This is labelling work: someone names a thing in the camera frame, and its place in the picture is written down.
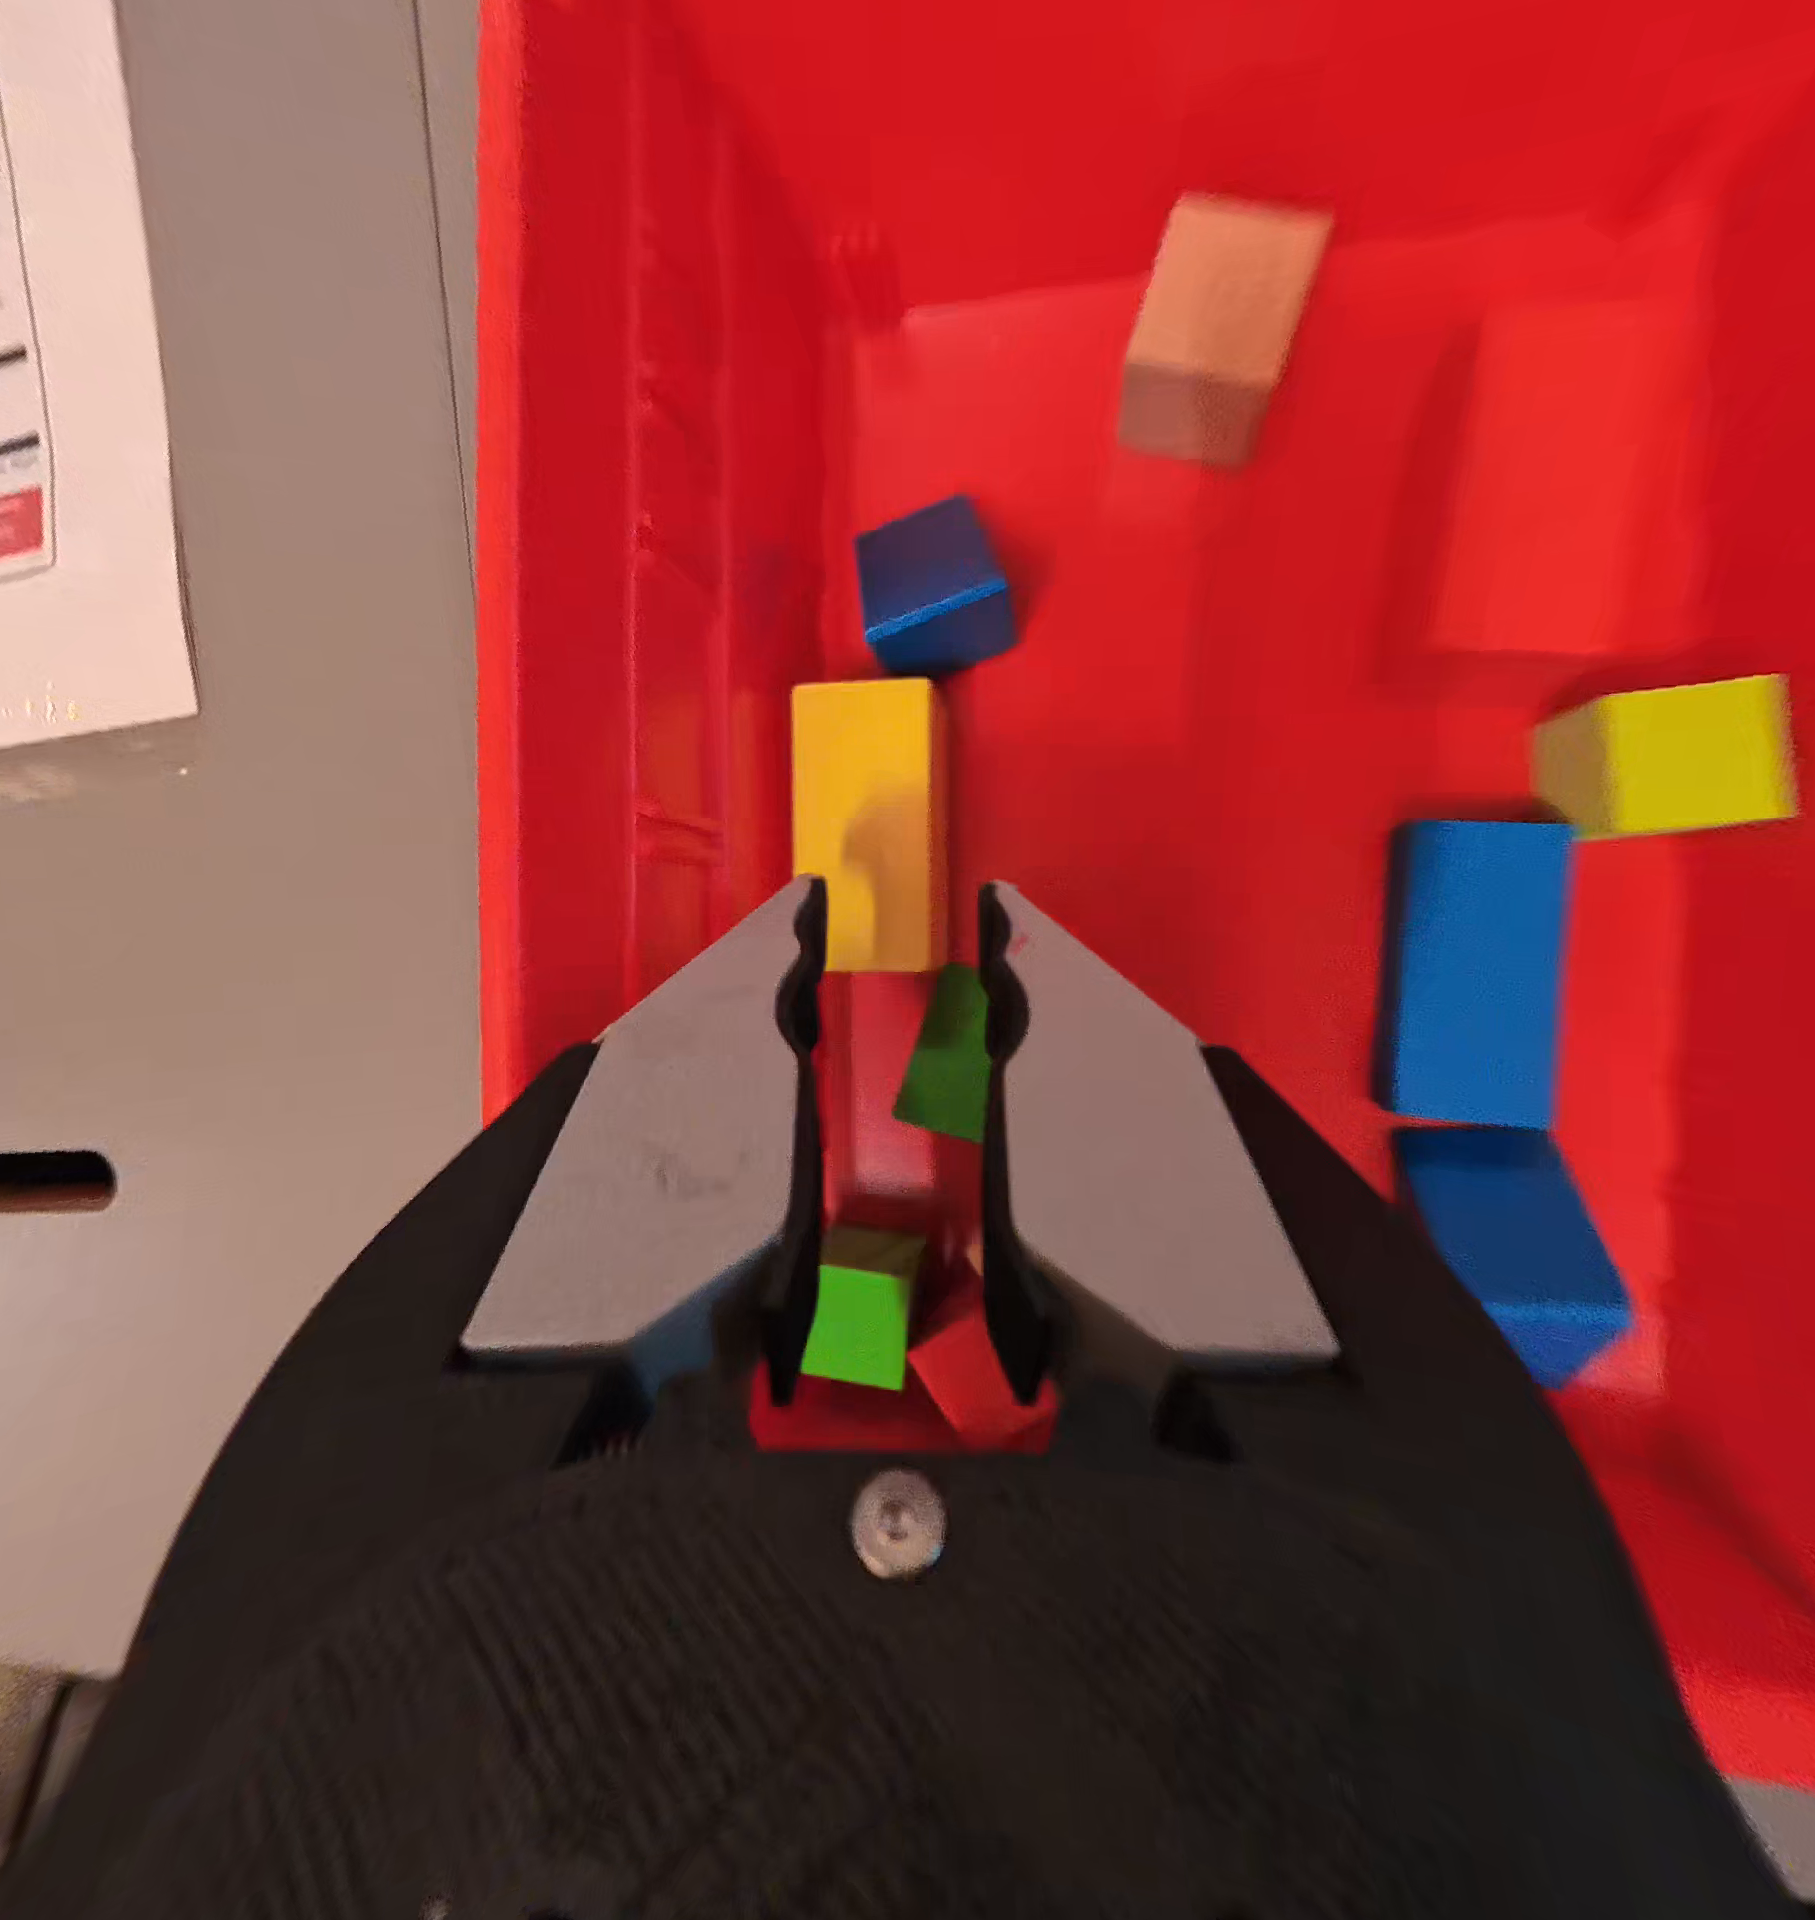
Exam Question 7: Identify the small red wooden block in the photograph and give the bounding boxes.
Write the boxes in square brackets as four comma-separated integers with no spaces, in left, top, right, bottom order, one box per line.
[898,1258,1068,1445]

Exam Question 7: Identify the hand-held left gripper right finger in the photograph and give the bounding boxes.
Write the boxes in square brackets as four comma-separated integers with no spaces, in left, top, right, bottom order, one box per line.
[974,884,1345,1411]

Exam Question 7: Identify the printed paper sheet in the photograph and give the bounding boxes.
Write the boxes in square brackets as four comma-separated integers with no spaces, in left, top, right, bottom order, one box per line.
[0,0,201,764]

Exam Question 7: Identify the dark blue wooden cube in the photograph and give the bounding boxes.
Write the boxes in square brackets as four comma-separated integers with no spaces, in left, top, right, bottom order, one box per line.
[849,496,1022,682]

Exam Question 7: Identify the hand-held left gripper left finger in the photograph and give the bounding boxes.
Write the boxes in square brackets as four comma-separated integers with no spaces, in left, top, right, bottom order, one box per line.
[463,875,834,1411]

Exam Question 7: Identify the green wooden block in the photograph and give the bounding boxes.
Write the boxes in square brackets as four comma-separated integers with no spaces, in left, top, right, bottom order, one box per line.
[886,963,994,1148]

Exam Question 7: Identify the red rectangular wooden block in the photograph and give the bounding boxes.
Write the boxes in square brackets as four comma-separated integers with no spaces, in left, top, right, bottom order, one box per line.
[1424,293,1684,666]

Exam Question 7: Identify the green wooden cube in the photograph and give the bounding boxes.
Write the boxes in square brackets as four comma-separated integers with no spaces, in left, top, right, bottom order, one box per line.
[793,1223,933,1392]

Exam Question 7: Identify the natural wooden block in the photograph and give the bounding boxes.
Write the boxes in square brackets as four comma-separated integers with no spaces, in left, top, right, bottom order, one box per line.
[1116,191,1334,474]

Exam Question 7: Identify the orange yellow wooden block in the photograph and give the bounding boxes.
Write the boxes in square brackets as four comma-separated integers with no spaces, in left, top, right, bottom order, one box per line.
[789,673,950,974]

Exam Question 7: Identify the red plastic bin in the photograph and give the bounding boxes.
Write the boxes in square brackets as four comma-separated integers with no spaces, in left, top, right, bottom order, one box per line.
[474,0,1815,1801]

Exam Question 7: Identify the blue rectangular wooden block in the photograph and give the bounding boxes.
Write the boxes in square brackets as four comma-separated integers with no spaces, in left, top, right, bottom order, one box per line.
[1371,816,1576,1133]
[1394,1125,1639,1392]

